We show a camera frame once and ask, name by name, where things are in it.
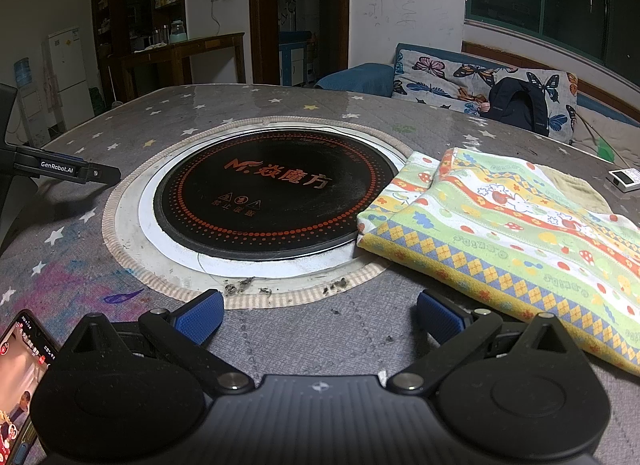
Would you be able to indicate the glass jar with lid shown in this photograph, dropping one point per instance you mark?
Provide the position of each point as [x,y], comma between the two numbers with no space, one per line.
[178,32]

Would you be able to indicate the small white device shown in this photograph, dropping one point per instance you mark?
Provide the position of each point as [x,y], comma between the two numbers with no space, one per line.
[624,179]

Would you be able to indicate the black round induction cooktop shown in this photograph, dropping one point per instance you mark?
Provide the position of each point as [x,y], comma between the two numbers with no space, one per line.
[280,195]

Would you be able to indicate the blue cabinet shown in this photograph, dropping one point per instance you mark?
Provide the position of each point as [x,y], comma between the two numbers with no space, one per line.
[292,62]

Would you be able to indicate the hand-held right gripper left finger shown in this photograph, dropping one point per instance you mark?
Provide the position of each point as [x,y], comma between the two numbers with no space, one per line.
[200,317]

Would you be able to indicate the brown wooden door frame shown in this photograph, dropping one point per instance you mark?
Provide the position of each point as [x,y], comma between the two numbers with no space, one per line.
[257,20]

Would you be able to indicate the dark wooden shelf cabinet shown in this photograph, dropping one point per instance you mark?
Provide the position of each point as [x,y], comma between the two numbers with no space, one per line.
[120,5]

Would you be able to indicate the dark wooden side desk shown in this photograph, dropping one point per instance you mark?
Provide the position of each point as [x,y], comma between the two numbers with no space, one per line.
[200,43]

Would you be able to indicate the black backpack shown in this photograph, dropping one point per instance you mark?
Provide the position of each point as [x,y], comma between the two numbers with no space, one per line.
[515,105]

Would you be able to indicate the white refrigerator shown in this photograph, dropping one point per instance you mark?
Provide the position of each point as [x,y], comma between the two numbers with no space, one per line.
[65,60]

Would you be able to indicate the grey star-print tablecloth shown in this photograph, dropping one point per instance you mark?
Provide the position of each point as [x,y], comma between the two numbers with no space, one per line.
[325,110]

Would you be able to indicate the broom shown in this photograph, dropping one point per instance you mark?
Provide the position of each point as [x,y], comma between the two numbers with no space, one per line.
[117,102]

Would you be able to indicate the butterfly print cushion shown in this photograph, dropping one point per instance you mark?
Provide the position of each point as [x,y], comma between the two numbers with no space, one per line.
[435,75]

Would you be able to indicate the blue sofa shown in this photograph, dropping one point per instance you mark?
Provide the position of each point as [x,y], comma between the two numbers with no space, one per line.
[360,76]

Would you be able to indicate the smartphone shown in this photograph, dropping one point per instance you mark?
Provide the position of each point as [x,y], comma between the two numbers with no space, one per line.
[25,370]

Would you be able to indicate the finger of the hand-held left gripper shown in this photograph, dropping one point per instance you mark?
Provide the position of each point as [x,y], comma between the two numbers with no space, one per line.
[106,175]

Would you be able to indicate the cream cushion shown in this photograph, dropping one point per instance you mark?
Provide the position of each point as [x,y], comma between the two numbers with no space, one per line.
[620,137]

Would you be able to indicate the patterned yellow-green towel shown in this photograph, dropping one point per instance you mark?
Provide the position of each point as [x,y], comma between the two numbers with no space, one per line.
[500,225]

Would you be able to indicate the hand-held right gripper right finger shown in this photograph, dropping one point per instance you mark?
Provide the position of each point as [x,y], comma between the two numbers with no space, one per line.
[440,317]

